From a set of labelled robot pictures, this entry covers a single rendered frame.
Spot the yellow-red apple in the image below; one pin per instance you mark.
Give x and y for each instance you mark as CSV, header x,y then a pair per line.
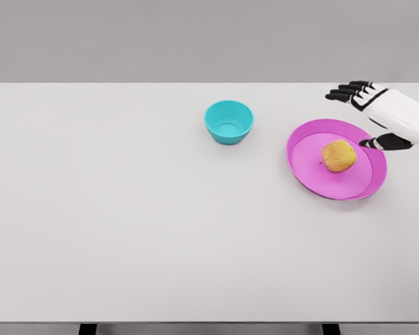
x,y
338,156

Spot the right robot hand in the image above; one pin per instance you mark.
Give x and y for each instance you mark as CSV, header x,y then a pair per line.
x,y
391,108

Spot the pink plate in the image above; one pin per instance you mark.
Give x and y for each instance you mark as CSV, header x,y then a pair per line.
x,y
307,167

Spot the blue bowl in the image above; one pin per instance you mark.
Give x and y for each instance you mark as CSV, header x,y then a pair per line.
x,y
229,122

